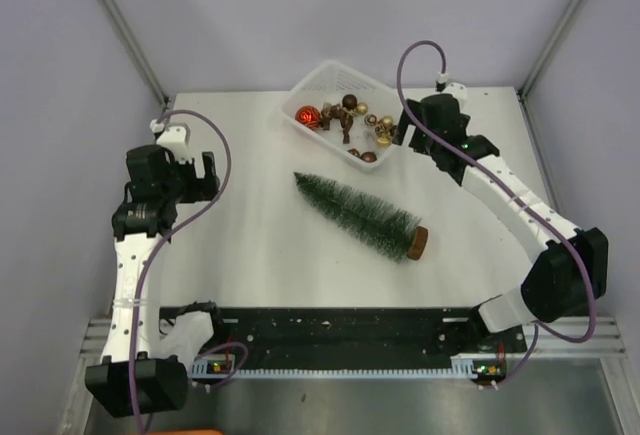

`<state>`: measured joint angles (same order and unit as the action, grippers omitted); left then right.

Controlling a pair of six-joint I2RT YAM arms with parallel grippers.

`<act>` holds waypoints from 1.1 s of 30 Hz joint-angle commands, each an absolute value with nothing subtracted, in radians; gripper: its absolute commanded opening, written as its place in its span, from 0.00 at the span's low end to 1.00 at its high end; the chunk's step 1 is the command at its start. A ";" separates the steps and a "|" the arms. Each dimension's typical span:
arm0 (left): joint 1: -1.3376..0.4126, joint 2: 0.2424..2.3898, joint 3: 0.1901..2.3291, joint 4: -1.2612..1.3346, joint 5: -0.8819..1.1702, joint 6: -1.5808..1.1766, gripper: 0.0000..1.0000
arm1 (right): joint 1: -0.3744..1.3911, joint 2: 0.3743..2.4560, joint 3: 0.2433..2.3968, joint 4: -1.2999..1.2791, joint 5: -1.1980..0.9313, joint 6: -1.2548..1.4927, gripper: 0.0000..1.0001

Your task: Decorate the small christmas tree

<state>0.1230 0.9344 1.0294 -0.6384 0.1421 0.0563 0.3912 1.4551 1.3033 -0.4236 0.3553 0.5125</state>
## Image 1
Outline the brown and gold ornament garland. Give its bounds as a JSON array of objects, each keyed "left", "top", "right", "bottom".
[{"left": 320, "top": 93, "right": 397, "bottom": 148}]

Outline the white plastic basket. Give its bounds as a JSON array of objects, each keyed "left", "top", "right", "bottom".
[{"left": 280, "top": 60, "right": 400, "bottom": 172}]

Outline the small green christmas tree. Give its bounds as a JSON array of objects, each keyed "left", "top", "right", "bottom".
[{"left": 294, "top": 172, "right": 429, "bottom": 263}]

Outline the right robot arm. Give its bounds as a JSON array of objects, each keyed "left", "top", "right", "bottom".
[{"left": 393, "top": 93, "right": 609, "bottom": 351}]

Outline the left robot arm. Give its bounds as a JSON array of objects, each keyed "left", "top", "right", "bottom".
[{"left": 85, "top": 145, "right": 227, "bottom": 418}]

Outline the gold bauble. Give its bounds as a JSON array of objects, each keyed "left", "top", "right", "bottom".
[{"left": 355, "top": 102, "right": 369, "bottom": 115}]

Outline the red glitter bauble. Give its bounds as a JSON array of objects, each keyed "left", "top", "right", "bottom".
[{"left": 294, "top": 105, "right": 323, "bottom": 130}]

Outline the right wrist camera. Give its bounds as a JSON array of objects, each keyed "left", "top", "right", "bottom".
[{"left": 436, "top": 72, "right": 468, "bottom": 108}]

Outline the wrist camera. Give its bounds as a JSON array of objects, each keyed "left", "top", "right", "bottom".
[
  {"left": 149, "top": 119, "right": 194, "bottom": 165},
  {"left": 436, "top": 72, "right": 468, "bottom": 108}
]

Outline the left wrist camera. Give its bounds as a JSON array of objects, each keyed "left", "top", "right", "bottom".
[{"left": 149, "top": 119, "right": 194, "bottom": 165}]

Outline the right aluminium corner post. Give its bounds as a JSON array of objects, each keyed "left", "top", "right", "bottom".
[{"left": 517, "top": 0, "right": 588, "bottom": 103}]

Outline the aluminium corner post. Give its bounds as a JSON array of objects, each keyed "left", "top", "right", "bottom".
[
  {"left": 98, "top": 0, "right": 170, "bottom": 108},
  {"left": 517, "top": 0, "right": 588, "bottom": 103}
]

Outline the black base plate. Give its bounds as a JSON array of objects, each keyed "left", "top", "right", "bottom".
[{"left": 205, "top": 307, "right": 527, "bottom": 371}]

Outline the left aluminium corner post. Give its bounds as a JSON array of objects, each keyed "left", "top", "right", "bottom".
[{"left": 98, "top": 0, "right": 170, "bottom": 108}]

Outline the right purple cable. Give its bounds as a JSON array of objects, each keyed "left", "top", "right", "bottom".
[{"left": 395, "top": 40, "right": 599, "bottom": 390}]

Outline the white cable duct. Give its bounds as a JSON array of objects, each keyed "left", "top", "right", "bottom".
[{"left": 188, "top": 355, "right": 506, "bottom": 385}]

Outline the aluminium frame rail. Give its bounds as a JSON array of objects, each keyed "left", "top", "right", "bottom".
[{"left": 79, "top": 318, "right": 628, "bottom": 356}]

